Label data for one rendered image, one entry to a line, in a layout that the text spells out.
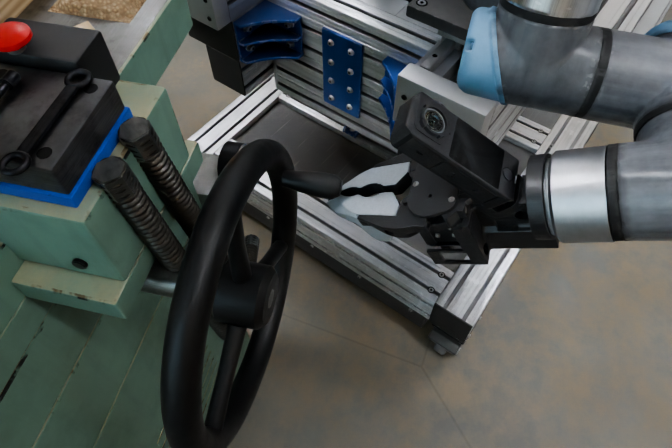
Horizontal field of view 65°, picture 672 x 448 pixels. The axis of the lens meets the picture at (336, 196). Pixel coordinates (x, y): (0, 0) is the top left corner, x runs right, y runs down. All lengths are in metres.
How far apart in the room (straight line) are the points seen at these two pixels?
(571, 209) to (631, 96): 0.11
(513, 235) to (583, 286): 1.07
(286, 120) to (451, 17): 0.78
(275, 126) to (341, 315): 0.53
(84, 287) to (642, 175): 0.43
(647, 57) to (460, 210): 0.18
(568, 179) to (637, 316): 1.16
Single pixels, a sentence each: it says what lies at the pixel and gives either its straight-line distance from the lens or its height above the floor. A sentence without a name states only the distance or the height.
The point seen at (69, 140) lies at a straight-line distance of 0.39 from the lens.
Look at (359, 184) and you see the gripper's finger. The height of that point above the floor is 0.85.
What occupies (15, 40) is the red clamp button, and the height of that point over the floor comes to 1.02.
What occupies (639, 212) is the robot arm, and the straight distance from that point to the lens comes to 0.42.
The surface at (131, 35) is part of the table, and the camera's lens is 0.64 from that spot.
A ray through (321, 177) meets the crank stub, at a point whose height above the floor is 0.87.
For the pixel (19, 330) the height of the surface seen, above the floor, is 0.82.
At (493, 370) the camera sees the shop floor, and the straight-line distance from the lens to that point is 1.37.
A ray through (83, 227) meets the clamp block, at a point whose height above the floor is 0.95.
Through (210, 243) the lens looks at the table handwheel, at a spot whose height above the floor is 0.95.
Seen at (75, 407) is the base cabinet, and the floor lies 0.67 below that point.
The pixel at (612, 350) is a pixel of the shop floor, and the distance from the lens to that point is 1.50.
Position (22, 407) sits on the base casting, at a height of 0.76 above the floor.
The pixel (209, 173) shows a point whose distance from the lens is 0.84.
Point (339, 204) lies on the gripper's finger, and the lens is 0.51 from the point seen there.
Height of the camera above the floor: 1.26
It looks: 54 degrees down
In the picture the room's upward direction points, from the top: straight up
